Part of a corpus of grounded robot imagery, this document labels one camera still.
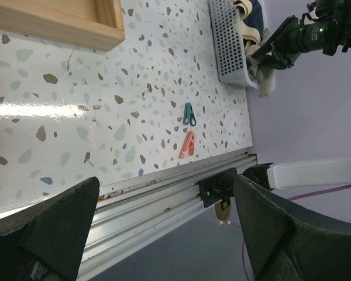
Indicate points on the wooden clothes rack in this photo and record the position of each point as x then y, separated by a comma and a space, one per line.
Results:
95, 25

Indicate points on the aluminium table rail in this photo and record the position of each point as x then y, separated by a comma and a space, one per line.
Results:
134, 213

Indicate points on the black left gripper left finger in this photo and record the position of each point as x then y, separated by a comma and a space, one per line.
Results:
46, 241

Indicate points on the beige grey underwear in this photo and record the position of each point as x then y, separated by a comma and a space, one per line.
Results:
263, 75

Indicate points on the pink clothespin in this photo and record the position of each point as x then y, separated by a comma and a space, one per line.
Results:
188, 145

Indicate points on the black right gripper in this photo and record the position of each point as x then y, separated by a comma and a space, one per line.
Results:
285, 44

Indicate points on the teal clothespin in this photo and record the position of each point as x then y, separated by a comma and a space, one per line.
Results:
189, 116

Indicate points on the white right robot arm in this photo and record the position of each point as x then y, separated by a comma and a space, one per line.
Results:
326, 26

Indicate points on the pile of clothes in basket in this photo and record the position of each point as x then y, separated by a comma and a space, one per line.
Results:
249, 21

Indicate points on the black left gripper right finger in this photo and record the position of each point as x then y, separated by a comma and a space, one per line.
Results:
286, 241

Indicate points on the white laundry basket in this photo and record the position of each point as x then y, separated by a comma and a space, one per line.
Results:
229, 45

